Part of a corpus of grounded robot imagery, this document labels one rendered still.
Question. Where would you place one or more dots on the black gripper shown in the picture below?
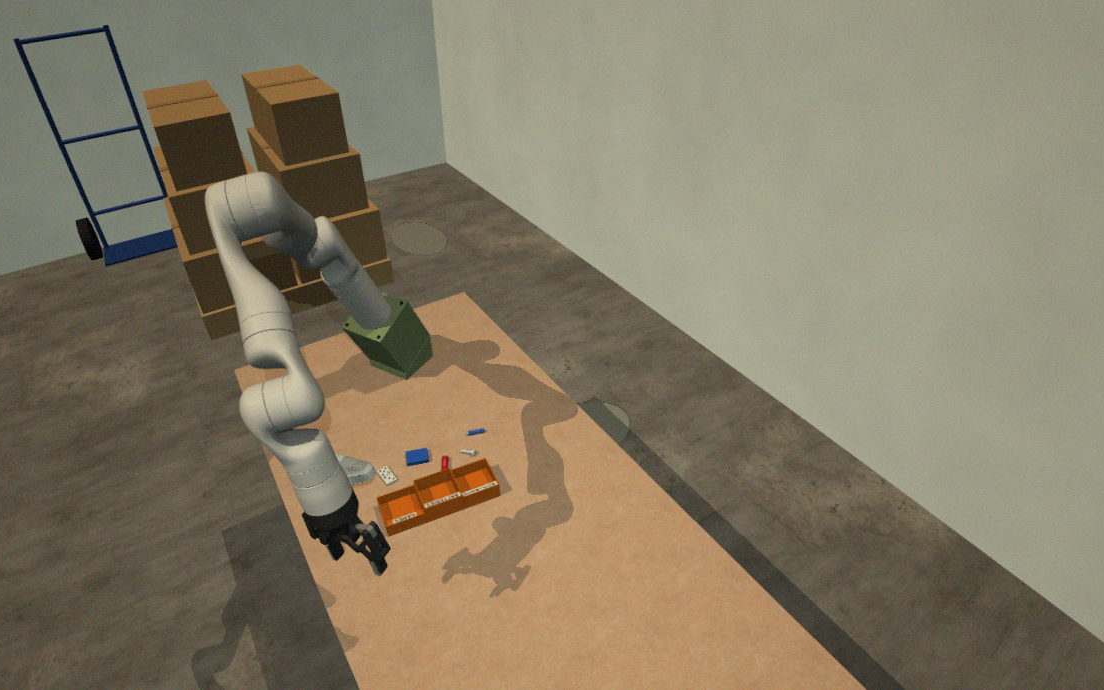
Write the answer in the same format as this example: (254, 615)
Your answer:
(349, 531)

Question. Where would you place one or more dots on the white domino tile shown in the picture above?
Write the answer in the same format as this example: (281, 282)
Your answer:
(386, 475)

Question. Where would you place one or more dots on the orange three-compartment bin rack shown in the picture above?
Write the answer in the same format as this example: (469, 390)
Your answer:
(407, 504)

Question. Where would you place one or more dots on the blue rectangular block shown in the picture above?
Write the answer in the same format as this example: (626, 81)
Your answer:
(417, 456)

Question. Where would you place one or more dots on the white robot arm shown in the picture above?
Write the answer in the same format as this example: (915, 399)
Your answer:
(243, 208)

